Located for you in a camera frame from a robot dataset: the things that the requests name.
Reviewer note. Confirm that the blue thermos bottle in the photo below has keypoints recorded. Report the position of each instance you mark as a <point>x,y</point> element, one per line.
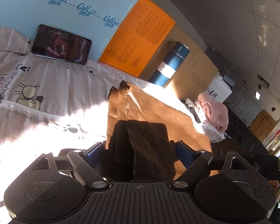
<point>168,63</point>

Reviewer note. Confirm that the black leather sofa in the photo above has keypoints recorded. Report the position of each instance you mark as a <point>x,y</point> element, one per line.
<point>242,133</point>

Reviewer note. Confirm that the cartoon printed quilt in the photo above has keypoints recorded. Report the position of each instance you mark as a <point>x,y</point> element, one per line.
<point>49,86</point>

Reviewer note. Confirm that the white box with writing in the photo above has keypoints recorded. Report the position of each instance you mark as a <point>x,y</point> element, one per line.
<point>218,91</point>

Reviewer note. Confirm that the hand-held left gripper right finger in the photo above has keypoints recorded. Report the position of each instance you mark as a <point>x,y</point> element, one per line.
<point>184,154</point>

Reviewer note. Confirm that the brown leather pants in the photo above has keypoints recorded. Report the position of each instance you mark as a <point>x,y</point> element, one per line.
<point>154,112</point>

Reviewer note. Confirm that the pink knit sweater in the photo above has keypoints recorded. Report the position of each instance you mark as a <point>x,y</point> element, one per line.
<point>214,112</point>

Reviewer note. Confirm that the large cardboard box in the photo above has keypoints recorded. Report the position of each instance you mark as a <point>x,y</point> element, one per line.
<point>196,74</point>

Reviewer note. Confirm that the ceiling light panel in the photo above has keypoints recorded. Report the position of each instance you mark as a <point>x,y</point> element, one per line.
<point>257,95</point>

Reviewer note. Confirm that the person's right hand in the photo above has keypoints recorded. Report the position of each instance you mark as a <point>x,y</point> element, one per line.
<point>275,185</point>

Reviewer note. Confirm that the black printed garment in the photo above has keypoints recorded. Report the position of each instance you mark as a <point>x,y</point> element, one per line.
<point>194,114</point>

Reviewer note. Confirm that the black smartphone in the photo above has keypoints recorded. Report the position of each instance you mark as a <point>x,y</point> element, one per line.
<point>60,44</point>

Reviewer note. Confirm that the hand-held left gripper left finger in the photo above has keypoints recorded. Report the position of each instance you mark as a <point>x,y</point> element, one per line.
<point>96,148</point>

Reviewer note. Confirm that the light blue tissue carton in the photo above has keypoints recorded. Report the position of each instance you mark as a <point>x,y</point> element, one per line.
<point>60,11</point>

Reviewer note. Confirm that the orange printed board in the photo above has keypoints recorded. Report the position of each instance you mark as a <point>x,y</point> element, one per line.
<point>135,37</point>

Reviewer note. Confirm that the stack of cardboard boxes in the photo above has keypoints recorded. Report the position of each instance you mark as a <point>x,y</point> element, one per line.
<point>261,123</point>

